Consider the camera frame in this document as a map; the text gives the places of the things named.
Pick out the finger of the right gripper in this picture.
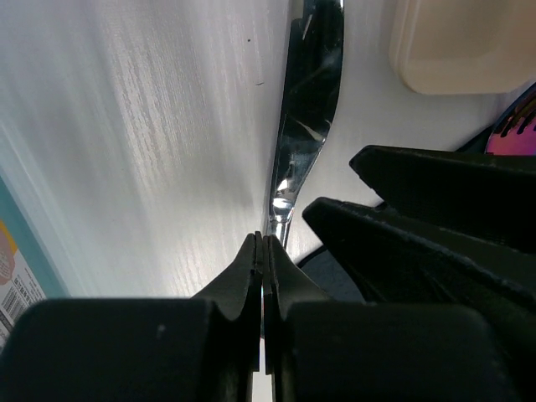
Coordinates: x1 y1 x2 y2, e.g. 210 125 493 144
302 198 535 394
349 146 535 251

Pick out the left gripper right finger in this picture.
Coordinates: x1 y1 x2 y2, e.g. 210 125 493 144
264 236 523 401

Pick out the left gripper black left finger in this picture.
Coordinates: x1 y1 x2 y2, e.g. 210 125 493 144
1 233 262 401

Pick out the iridescent fork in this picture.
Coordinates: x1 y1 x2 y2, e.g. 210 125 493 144
485 85 536 157

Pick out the black paper napkin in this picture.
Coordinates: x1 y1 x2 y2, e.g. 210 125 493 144
292 83 536 305

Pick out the beige cutlery case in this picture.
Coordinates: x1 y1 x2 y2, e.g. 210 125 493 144
389 1 535 95

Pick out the teal plastic basin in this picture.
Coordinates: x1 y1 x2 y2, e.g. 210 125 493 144
1 129 70 347

